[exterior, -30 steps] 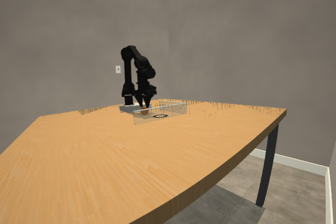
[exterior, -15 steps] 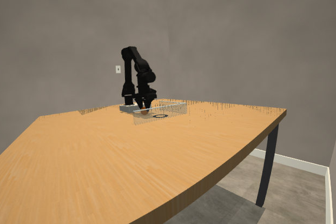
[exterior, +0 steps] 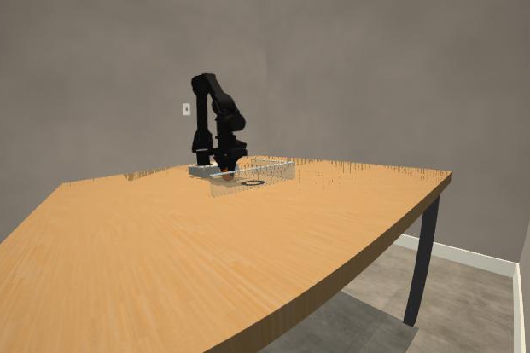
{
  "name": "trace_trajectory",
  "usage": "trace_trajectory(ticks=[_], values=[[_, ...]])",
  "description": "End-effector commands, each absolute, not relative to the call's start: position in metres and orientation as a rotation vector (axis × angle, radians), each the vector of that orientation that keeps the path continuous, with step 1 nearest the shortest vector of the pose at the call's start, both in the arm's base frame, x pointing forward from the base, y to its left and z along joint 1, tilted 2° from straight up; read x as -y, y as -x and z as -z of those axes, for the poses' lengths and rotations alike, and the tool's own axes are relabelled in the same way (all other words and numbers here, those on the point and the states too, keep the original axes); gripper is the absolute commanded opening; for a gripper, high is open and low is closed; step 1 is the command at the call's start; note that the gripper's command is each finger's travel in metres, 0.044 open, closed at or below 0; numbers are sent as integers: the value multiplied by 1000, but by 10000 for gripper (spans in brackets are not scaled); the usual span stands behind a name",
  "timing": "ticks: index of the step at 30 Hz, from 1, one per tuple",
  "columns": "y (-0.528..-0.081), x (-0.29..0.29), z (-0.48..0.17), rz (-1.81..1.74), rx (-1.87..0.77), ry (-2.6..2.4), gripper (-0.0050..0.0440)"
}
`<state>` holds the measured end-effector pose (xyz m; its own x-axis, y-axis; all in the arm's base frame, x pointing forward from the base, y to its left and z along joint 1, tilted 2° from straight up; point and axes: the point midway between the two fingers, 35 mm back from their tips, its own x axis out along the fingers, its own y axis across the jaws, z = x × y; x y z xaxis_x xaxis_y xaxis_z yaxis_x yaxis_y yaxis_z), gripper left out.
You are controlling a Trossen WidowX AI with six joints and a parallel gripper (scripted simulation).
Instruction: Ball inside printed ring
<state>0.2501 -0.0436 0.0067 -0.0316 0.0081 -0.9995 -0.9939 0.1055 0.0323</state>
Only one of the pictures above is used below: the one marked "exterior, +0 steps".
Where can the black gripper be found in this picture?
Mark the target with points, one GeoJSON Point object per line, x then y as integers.
{"type": "Point", "coordinates": [225, 141]}

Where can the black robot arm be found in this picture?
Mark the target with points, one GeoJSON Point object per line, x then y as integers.
{"type": "Point", "coordinates": [222, 104]}

